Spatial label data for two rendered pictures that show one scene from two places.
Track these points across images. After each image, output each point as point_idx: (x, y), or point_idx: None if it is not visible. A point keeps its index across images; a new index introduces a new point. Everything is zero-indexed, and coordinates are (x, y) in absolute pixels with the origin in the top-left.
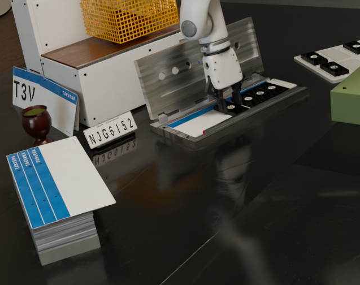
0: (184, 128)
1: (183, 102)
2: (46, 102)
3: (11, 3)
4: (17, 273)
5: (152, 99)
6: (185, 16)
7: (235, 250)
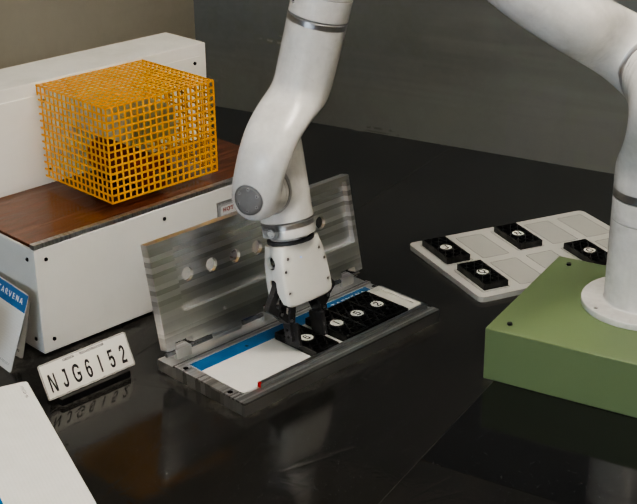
0: (223, 372)
1: (221, 322)
2: None
3: None
4: None
5: (169, 315)
6: (244, 178)
7: None
